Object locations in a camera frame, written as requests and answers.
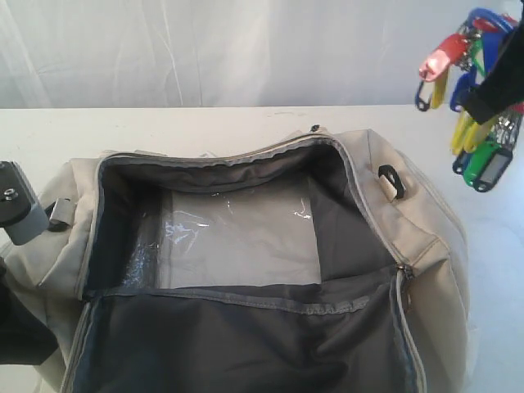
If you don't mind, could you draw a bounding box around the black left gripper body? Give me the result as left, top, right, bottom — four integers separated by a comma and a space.
1, 259, 57, 366

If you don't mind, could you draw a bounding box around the beige duffel bag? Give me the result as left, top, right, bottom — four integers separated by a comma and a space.
1, 129, 469, 392

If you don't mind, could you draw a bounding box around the white backdrop curtain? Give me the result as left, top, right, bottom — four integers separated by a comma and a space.
1, 1, 478, 109

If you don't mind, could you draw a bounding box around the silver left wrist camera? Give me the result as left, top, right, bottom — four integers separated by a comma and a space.
1, 161, 49, 246

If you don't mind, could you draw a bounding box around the colourful key tag bunch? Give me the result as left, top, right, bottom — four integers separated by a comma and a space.
414, 7, 523, 192

